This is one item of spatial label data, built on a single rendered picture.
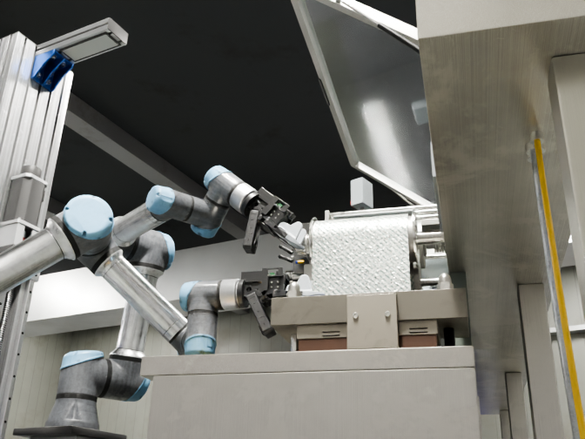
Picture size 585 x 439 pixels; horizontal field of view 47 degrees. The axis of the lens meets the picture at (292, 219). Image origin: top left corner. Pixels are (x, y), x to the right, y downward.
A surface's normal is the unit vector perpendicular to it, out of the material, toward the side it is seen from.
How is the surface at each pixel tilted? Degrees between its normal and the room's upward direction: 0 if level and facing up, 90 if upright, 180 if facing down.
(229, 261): 90
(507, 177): 180
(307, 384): 90
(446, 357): 90
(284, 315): 90
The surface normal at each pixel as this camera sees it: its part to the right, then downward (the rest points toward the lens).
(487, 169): -0.03, 0.91
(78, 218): 0.38, -0.44
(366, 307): -0.25, -0.40
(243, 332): -0.47, -0.37
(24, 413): 0.88, -0.17
